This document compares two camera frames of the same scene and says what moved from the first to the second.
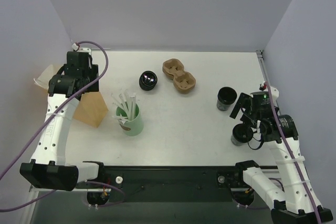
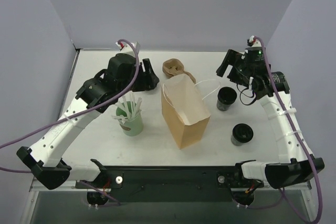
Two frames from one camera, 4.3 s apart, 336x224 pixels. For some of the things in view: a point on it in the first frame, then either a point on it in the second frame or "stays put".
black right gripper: x=240 y=103 to x=233 y=64
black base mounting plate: x=171 y=184 stays put
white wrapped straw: x=124 y=103 stays put
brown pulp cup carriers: x=184 y=82 stays put
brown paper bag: x=91 y=109 to x=183 y=111
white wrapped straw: x=124 y=119 stays put
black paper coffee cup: x=236 y=142 stays put
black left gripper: x=92 y=78 to x=143 y=76
